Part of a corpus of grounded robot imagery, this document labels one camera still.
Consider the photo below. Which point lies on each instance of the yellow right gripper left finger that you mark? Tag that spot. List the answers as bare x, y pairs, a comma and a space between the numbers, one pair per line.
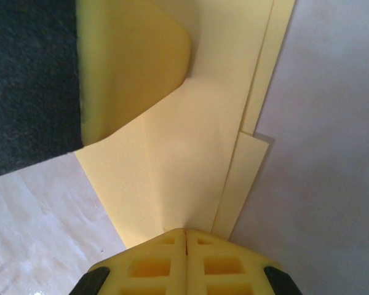
150, 270

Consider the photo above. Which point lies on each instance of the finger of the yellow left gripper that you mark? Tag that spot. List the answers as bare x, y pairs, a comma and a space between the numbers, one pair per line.
126, 61

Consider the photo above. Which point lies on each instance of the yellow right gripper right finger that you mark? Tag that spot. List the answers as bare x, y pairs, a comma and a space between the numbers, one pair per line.
227, 270

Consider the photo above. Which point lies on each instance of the yellow square paper sheet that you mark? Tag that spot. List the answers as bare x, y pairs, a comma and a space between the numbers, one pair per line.
196, 138

